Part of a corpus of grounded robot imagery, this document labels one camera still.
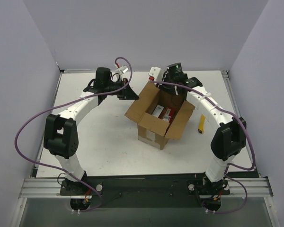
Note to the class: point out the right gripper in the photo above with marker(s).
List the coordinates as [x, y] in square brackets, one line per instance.
[168, 83]

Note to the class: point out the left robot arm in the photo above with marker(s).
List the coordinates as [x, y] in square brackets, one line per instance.
[61, 135]

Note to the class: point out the aluminium frame rail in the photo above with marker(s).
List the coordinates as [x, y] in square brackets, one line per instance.
[49, 188]

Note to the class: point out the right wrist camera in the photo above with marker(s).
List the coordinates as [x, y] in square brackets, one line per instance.
[156, 74]

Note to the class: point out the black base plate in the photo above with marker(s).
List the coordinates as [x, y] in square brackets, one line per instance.
[207, 191]

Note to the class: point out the brown cardboard express box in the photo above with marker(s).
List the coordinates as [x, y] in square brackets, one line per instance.
[155, 131]

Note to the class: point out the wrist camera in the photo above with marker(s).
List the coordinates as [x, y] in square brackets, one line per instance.
[122, 70]
[156, 74]

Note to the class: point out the red white carton in box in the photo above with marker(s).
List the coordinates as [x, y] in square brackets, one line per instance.
[157, 111]

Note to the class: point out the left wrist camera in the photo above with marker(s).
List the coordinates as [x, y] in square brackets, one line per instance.
[122, 70]

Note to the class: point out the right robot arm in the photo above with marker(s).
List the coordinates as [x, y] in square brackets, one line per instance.
[230, 136]

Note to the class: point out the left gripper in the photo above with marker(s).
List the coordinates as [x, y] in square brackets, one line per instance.
[122, 89]

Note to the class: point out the yellow utility knife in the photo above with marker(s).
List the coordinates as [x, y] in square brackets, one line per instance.
[201, 124]

